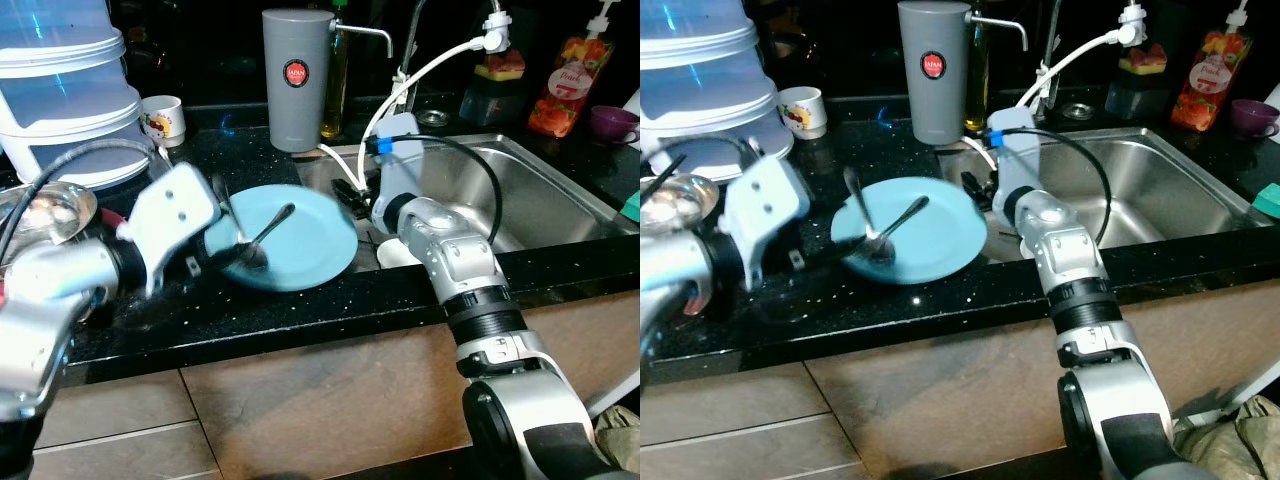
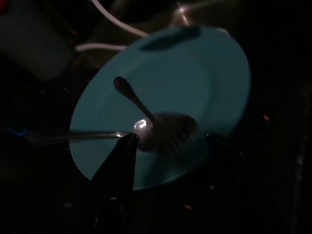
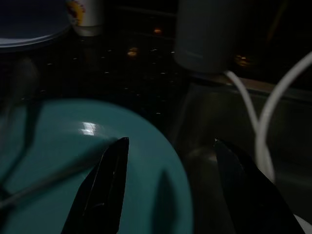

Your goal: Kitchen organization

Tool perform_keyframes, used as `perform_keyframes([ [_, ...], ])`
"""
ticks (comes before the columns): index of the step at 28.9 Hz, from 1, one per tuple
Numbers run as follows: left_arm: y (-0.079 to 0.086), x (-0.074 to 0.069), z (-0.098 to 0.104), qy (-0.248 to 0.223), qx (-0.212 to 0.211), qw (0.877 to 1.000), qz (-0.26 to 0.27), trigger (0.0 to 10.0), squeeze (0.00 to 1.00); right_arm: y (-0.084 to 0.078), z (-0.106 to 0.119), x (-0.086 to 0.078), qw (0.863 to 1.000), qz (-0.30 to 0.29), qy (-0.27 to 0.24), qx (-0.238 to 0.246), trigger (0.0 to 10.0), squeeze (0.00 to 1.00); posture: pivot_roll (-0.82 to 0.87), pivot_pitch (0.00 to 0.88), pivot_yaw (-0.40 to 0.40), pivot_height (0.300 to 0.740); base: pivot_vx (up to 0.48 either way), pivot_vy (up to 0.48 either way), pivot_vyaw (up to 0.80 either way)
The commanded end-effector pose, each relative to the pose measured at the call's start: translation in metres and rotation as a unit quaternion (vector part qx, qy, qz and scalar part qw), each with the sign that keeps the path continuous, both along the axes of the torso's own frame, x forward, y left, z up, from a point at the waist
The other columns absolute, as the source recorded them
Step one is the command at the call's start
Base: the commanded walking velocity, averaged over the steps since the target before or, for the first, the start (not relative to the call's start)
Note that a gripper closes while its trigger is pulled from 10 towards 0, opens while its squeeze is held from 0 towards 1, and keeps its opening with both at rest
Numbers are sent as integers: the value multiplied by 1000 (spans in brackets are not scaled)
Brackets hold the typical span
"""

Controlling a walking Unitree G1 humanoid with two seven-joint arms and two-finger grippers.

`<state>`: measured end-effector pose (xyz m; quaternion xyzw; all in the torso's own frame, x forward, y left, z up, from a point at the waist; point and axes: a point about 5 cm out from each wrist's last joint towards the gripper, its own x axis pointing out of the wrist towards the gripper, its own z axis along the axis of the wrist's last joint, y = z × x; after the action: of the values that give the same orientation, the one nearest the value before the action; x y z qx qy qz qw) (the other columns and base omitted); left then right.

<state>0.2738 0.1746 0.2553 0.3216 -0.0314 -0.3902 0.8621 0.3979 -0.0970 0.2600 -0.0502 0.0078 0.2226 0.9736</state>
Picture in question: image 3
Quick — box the stainless steel sink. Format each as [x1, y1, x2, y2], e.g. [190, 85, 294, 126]
[168, 73, 312, 234]

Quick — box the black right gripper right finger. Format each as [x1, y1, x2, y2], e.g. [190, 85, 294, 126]
[214, 138, 303, 234]

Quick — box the teal plate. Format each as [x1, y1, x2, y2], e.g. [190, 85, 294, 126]
[0, 98, 195, 234]

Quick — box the white printed mug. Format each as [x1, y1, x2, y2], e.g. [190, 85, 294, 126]
[65, 0, 105, 37]

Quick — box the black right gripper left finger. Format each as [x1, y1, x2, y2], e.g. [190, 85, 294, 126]
[60, 136, 129, 234]

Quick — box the white stacked food container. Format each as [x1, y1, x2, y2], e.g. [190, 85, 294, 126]
[0, 0, 73, 53]

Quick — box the white faucet hose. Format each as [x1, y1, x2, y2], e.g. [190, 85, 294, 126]
[224, 51, 312, 183]

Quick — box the grey water filter canister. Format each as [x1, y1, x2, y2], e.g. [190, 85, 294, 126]
[172, 0, 270, 74]

